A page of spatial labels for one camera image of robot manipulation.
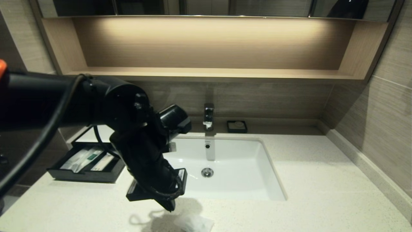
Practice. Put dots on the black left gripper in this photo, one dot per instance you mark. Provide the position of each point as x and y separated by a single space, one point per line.
141 193

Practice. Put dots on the small white sachet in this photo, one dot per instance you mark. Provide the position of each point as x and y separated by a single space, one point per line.
196 223

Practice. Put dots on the black box drawer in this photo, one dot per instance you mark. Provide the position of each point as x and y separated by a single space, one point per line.
87 176

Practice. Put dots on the long sachet with green label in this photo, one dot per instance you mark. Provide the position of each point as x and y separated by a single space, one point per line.
84 161

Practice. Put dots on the plain long white sachet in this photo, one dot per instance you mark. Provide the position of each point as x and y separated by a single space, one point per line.
72 160

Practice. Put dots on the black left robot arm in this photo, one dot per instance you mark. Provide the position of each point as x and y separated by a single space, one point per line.
122 103

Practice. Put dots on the chrome sink drain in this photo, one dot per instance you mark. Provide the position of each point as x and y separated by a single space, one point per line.
207 172

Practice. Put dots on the stored plain white sachet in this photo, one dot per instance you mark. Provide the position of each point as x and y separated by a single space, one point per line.
103 162

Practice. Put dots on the white sink basin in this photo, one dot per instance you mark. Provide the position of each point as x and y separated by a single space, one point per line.
241 180

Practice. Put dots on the stored sachet with green band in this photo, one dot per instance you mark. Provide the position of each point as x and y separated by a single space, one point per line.
93 157

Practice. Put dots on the chrome faucet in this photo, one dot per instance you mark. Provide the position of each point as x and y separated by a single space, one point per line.
208 115

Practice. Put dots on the black soap dish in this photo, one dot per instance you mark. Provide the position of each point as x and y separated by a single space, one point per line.
230 129

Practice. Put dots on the white rectangular sheet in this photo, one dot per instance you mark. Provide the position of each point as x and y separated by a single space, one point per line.
87 135

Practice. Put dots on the beige soap bar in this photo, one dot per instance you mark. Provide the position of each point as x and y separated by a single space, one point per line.
238 124

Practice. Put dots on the mirror cabinet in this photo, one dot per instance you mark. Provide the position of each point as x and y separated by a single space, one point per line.
206 7

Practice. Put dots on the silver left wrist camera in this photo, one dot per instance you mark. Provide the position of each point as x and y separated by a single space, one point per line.
173 147

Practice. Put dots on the wooden wall shelf niche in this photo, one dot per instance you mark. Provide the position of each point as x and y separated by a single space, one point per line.
206 48

